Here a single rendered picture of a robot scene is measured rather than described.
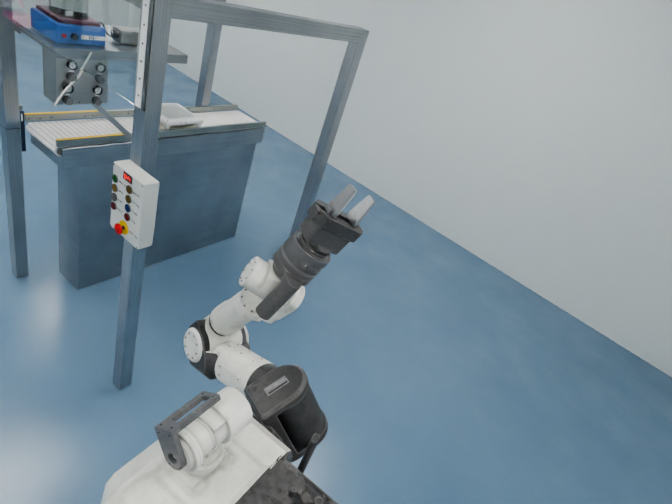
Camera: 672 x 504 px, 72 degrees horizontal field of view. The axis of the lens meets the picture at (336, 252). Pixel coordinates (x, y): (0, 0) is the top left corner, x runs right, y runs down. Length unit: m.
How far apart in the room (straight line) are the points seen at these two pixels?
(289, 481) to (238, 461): 0.08
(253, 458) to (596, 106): 3.90
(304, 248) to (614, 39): 3.72
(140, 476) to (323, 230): 0.47
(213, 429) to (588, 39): 4.05
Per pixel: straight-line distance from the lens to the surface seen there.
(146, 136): 1.68
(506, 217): 4.56
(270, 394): 0.88
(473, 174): 4.59
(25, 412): 2.45
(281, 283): 0.85
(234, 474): 0.79
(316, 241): 0.82
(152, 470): 0.78
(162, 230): 3.07
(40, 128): 2.58
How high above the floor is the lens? 1.95
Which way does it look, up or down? 31 degrees down
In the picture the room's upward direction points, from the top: 21 degrees clockwise
